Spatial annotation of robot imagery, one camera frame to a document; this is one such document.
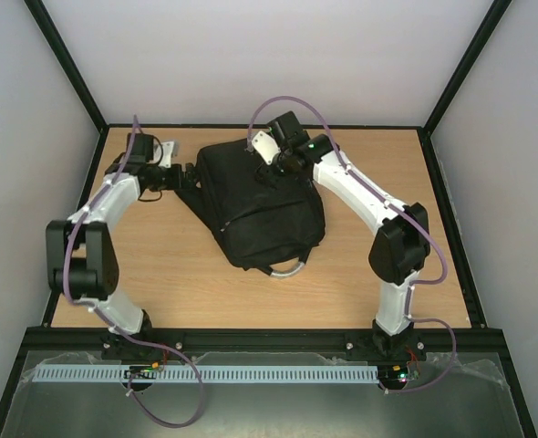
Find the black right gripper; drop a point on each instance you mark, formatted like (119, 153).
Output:
(269, 172)

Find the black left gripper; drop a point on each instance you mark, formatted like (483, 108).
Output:
(178, 174)

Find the black backpack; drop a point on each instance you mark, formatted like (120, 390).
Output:
(272, 229)

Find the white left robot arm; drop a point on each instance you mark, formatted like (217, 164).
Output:
(81, 259)

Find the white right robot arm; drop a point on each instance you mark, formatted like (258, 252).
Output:
(401, 232)

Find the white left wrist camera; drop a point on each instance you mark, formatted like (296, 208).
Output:
(169, 150)

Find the grey slotted cable duct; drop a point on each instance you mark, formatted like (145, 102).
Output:
(208, 374)

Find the black aluminium frame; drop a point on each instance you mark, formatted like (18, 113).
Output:
(478, 338)

